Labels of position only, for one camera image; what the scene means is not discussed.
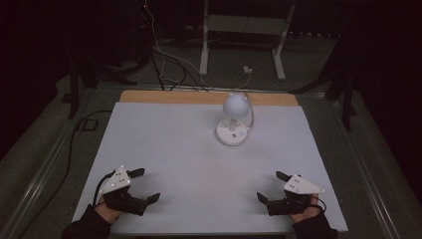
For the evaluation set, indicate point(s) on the black tripod stand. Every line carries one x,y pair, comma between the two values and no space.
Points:
74,86
345,89

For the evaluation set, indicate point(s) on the wooden table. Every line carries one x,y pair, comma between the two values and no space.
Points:
166,96

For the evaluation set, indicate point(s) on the grey metal stand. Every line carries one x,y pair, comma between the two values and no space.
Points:
245,25

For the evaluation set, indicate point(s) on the person's left hand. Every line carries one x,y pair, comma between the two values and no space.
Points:
107,212

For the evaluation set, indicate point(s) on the metal floor rail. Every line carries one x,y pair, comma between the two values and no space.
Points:
368,172
36,186

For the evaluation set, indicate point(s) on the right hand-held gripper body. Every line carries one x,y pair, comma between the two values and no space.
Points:
293,199

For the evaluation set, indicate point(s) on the white desk lamp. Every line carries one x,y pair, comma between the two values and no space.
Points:
232,132

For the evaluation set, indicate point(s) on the white table mat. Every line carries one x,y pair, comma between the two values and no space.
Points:
199,172

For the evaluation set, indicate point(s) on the white plug adapter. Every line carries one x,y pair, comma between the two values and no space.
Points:
247,69

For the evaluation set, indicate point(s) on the person's right hand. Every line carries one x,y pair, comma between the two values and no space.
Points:
303,215

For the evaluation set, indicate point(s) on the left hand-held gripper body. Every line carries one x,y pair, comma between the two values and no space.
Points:
123,199

